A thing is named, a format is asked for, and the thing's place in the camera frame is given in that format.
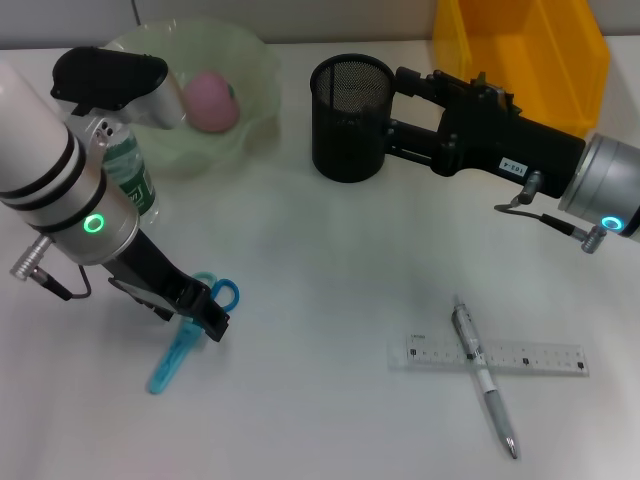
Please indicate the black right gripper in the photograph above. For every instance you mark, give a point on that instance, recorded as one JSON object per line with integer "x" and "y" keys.
{"x": 510, "y": 145}

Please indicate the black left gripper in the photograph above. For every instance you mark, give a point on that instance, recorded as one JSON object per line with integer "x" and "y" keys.
{"x": 150, "y": 270}

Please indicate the blue scissors with sheath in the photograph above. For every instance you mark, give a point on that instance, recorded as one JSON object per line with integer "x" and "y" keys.
{"x": 167, "y": 365}

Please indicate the black mesh pen holder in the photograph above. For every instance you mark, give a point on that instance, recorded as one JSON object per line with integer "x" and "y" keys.
{"x": 350, "y": 135}

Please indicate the green plastic wrapper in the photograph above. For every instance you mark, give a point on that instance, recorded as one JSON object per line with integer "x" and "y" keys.
{"x": 482, "y": 80}

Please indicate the clear plastic bottle green label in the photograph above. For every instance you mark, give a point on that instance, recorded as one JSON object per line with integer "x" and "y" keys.
{"x": 135, "y": 185}

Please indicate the pink peach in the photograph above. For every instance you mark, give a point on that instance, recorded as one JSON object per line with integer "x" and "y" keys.
{"x": 215, "y": 102}

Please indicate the pale green glass fruit plate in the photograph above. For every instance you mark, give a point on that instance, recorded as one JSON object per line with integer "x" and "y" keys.
{"x": 235, "y": 125}

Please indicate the clear plastic ruler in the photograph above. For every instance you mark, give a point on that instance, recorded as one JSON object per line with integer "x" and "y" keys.
{"x": 540, "y": 357}

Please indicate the white grey ballpoint pen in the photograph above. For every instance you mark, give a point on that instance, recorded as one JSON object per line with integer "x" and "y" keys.
{"x": 487, "y": 387}

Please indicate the yellow plastic bin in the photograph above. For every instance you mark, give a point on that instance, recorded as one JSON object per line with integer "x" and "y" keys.
{"x": 540, "y": 50}

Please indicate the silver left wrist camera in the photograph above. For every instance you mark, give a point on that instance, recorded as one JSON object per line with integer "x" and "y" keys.
{"x": 110, "y": 80}

